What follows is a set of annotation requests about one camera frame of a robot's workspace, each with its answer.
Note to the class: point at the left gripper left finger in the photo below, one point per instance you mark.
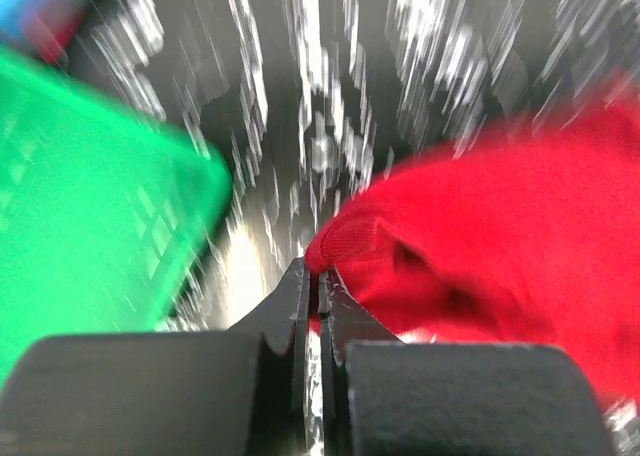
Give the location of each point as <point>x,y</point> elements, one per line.
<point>240,391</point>

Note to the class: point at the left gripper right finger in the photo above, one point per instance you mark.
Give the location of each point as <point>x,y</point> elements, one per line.
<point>382,396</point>

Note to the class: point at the red t shirt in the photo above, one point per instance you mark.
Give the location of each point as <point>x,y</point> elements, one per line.
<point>534,240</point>

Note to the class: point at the green plastic tray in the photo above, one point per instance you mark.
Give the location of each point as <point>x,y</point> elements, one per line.
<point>103,212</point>

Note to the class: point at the folded pink shirt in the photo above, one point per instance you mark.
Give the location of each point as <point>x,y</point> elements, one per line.
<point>55,38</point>

